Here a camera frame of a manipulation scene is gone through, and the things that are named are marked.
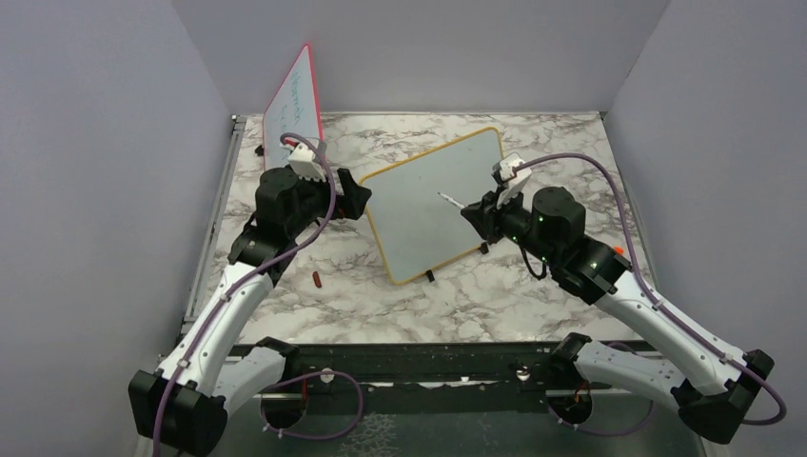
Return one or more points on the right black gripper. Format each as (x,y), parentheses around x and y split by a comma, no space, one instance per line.
(485,216)

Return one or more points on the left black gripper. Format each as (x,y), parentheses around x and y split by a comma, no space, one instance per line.
(351,203)

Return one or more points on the white dry erase marker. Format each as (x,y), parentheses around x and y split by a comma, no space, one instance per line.
(452,201)

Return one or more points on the yellow framed whiteboard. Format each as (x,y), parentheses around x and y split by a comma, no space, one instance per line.
(416,230)

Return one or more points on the red marker cap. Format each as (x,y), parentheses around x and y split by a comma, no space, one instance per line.
(317,279)

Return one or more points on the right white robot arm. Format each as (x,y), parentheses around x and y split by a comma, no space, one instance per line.
(708,382)

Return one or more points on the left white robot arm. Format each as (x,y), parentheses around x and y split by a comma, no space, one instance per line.
(186,402)

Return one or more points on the pink framed whiteboard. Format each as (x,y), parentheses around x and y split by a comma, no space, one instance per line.
(295,107)

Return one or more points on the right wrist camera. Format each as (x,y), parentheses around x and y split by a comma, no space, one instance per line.
(511,174)

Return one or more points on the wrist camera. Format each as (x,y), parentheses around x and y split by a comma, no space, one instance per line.
(304,161)
(511,174)

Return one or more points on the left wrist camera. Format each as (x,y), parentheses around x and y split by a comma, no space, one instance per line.
(304,161)

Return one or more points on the aluminium side rail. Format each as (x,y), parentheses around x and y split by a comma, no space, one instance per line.
(196,298)

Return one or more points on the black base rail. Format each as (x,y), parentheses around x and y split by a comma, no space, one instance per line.
(437,378)

